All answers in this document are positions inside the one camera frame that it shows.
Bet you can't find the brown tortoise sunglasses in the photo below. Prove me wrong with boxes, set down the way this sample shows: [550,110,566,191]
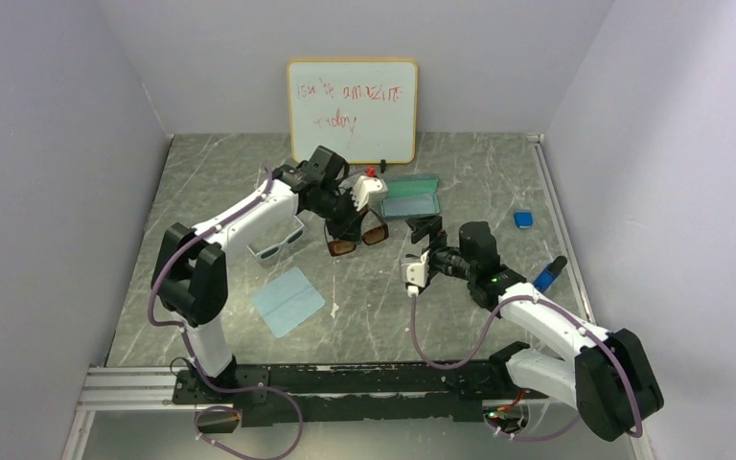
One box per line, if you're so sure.
[324,207,390,258]

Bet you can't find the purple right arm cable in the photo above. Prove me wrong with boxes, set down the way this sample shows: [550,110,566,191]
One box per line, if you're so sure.
[408,291,645,444]

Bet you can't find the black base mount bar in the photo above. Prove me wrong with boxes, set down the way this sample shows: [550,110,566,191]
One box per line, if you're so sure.
[172,360,518,427]

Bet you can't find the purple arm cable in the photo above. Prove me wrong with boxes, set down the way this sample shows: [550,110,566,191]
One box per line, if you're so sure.
[408,291,645,444]
[146,166,369,460]

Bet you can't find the small blue card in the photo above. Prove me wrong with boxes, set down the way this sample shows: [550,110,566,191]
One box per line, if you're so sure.
[532,255,568,293]

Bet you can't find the light blue cloth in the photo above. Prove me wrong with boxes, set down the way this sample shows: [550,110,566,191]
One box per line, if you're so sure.
[381,194,440,219]
[251,267,325,338]

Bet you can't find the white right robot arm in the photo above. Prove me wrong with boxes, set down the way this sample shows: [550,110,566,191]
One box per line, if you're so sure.
[401,216,664,441]

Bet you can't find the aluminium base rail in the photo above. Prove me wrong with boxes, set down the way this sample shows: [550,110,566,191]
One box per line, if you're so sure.
[59,133,655,460]

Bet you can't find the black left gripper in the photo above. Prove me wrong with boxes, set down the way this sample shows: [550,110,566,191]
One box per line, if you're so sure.
[309,186,370,245]

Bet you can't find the yellow framed whiteboard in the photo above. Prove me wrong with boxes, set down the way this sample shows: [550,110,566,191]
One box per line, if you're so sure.
[286,57,419,164]

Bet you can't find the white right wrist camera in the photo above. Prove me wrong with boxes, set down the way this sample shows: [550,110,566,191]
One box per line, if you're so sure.
[400,251,429,298]

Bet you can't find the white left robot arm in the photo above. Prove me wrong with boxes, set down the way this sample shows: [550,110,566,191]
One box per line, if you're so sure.
[147,146,361,403]

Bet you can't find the white frame sunglasses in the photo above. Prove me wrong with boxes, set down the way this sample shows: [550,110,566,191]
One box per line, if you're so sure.
[246,217,307,262]

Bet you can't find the small blue box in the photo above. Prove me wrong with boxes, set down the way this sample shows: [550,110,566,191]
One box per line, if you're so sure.
[513,211,534,229]

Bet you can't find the blue glasses case green lining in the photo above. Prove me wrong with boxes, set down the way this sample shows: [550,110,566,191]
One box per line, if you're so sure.
[379,174,441,219]

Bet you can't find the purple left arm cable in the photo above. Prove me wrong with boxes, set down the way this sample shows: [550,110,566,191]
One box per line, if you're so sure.
[146,166,369,460]

